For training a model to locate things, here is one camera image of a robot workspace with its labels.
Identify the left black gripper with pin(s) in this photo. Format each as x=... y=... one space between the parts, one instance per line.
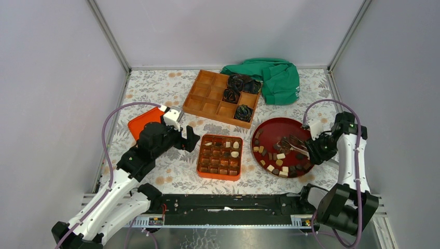
x=188 y=144

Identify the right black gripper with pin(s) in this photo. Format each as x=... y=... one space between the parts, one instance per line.
x=316 y=155

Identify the orange chocolate box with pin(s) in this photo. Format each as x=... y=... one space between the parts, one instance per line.
x=216 y=162

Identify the metal serving tongs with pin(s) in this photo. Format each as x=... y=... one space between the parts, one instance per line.
x=294 y=143

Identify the orange box lid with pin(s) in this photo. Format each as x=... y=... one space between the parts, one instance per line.
x=136 y=125

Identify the red round plate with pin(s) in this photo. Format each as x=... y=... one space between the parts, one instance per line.
x=275 y=158

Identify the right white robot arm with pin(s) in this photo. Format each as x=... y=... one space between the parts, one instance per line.
x=349 y=205

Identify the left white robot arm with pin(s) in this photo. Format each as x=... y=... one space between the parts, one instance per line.
x=125 y=197

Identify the dark rolled fabric middle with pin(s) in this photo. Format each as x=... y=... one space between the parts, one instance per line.
x=231 y=96

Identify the dark rolled fabric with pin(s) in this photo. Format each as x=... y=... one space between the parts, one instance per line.
x=243 y=113
x=231 y=96
x=243 y=83

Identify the dark rolled fabric front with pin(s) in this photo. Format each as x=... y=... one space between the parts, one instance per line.
x=243 y=113

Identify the dark rolled fabric back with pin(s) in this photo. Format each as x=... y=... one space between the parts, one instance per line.
x=243 y=83

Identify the green cloth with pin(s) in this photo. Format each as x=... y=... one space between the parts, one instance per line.
x=280 y=78

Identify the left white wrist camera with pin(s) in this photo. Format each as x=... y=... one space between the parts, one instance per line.
x=171 y=116

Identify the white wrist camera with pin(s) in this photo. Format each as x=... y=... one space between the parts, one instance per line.
x=315 y=128
x=171 y=116

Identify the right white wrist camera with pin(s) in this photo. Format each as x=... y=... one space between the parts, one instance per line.
x=315 y=128

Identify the aluminium frame rail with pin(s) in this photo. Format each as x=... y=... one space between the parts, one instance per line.
x=137 y=221

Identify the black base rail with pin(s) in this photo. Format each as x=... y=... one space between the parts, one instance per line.
x=223 y=206

